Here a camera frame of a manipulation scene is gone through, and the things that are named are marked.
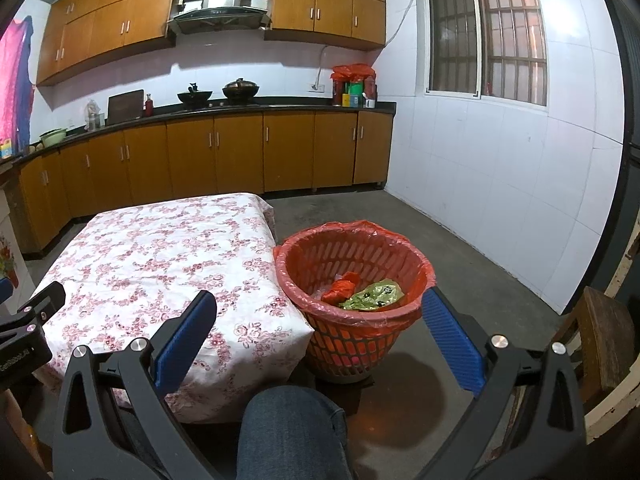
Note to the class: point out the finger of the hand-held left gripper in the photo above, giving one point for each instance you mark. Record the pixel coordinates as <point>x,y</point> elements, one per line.
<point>42,302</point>
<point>5,291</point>

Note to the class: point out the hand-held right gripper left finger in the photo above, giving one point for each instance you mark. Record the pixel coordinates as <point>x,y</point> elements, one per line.
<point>184,342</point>

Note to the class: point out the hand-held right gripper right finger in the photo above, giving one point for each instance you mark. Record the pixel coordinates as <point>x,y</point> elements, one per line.
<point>450,340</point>

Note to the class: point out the green snack wrapper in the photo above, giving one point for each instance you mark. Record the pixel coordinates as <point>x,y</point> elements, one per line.
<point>375,297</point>

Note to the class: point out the red plastic liner bag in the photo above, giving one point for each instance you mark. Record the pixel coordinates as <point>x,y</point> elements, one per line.
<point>360,322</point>

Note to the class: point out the orange plastic lattice basket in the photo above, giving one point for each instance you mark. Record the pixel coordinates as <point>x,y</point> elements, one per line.
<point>350,355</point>

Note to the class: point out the orange-red plastic bag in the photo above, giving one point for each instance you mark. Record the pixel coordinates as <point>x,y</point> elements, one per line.
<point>342,289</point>

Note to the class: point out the flower painted cabinet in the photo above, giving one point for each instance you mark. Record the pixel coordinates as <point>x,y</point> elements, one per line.
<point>9,240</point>

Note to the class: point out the table with floral tablecloth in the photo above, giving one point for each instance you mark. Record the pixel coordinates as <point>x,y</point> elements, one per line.
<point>175,260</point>

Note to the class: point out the person's leg in jeans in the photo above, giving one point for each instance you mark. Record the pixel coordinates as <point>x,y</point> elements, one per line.
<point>292,435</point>

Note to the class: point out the brown wooden chair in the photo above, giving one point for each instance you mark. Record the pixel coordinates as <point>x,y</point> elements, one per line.
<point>605,330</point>

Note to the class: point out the green basin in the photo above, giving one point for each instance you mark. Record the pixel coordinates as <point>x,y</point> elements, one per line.
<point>54,138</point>

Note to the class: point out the wooden base cabinets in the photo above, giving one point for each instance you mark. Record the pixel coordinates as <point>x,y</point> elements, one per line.
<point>225,155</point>

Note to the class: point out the clear plastic bottle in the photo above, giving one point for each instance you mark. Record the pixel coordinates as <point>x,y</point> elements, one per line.
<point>94,117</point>

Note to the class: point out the pink and blue hanging cloth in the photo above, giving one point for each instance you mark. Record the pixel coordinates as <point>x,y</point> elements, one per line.
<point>15,85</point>

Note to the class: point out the dark cutting board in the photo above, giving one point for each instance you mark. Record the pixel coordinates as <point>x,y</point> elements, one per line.
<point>125,107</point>

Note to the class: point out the red bottle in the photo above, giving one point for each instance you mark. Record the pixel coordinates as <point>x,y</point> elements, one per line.
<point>149,106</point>

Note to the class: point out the black gas stove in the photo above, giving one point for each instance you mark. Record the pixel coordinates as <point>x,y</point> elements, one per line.
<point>220,104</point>

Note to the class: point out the black wok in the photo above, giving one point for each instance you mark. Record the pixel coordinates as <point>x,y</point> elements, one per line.
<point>195,95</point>

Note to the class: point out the black pot with lid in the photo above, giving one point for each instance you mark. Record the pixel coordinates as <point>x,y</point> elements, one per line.
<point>241,90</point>

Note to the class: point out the black kitchen countertop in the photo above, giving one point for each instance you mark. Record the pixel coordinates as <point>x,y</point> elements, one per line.
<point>300,106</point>

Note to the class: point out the dark sauce bottle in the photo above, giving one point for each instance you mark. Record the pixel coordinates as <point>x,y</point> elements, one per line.
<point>336,92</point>

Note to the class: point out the red knotted plastic bag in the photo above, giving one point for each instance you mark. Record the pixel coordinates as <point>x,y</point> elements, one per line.
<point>352,72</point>

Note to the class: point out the barred window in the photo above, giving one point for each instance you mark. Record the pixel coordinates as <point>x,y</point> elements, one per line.
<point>485,30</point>

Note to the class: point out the steel range hood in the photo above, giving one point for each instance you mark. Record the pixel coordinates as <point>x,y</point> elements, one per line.
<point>220,10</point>

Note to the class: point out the white wall socket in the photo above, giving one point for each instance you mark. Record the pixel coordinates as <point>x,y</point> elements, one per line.
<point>318,87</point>

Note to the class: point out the wooden wall cabinets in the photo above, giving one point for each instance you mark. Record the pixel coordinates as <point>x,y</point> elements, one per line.
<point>225,15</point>

